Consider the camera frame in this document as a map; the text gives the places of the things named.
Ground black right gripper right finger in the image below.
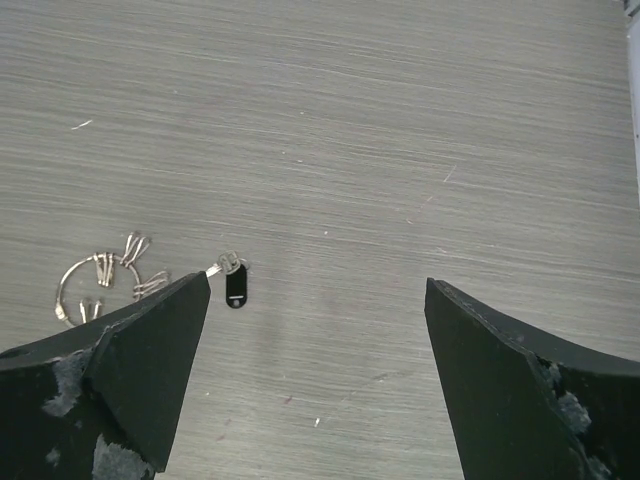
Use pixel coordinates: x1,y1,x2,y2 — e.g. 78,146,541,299
424,278,639,480

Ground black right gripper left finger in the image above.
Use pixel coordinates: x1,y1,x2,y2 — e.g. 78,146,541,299
1,273,210,479

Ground silver keyring with clips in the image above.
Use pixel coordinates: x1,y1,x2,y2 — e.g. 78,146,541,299
54,231,171,328

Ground black key tag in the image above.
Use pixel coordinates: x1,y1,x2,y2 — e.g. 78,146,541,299
225,263,248,309

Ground silver key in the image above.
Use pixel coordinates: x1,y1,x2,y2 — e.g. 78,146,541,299
206,250,249,277

